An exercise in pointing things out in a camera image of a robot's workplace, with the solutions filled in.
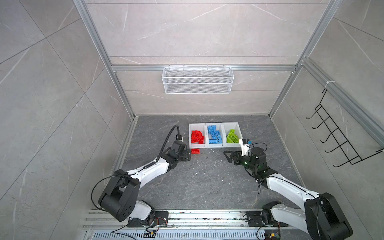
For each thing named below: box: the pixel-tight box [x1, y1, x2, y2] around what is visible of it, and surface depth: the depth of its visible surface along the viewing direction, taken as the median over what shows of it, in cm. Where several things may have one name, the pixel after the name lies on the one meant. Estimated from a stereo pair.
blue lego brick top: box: [211, 130, 221, 140], surface depth 107 cm
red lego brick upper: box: [190, 148, 200, 155], surface depth 99 cm
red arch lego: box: [191, 130, 205, 144], surface depth 103 cm
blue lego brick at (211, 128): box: [207, 125, 217, 135], surface depth 107 cm
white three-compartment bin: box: [188, 122, 243, 149], surface depth 103 cm
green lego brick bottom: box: [226, 129, 240, 143], surface depth 103 cm
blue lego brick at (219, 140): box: [208, 135, 223, 144], surface depth 103 cm
